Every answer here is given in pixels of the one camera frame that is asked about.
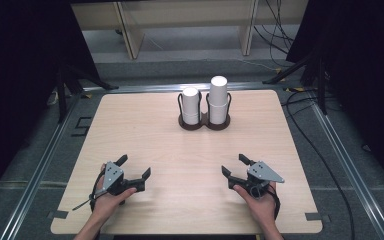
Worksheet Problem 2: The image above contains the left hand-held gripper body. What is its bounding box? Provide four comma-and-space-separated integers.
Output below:
94, 161, 130, 197

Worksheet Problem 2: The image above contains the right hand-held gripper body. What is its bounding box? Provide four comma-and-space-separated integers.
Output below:
246, 160, 285, 200

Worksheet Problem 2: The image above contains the black double cup holder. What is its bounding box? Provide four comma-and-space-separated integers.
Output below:
177, 91, 233, 132

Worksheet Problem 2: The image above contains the short stack of white cups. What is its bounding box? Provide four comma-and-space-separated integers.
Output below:
182, 87, 201, 126

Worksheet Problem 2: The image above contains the person's left hand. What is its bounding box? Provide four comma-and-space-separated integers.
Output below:
91, 162, 138, 220

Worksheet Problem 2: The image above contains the person's right hand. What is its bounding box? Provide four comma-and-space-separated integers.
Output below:
232, 182, 279, 230

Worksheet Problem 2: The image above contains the black zip tie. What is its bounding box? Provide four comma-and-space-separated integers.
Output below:
72, 196, 96, 212

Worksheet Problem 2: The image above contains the grey tape strip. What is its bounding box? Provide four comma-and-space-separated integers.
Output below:
304, 212, 332, 223
47, 210, 70, 220

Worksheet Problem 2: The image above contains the tall stack of white cups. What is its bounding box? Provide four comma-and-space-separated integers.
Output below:
208, 75, 229, 126

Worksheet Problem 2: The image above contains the black tripod stand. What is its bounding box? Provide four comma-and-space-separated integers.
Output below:
54, 62, 120, 124
262, 49, 330, 116

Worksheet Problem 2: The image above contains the black curtain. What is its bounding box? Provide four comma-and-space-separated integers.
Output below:
285, 0, 384, 198
0, 0, 102, 209

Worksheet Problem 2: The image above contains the beige wooden furniture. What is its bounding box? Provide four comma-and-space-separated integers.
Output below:
71, 0, 310, 61

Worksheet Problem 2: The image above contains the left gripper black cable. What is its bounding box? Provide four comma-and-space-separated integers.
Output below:
89, 168, 107, 212

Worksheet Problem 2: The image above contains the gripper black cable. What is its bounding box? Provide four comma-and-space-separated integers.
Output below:
249, 183, 282, 221
89, 168, 107, 212

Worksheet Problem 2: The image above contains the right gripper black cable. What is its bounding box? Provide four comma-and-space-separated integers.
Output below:
249, 183, 282, 221

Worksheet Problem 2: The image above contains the long black floor cable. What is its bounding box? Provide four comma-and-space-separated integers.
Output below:
280, 87, 356, 240

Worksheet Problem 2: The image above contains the metal floor rail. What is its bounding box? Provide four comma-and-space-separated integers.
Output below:
309, 99, 384, 240
82, 81, 292, 95
0, 95, 82, 240

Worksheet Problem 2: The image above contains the bundle of black floor cables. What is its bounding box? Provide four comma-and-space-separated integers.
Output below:
253, 0, 296, 56

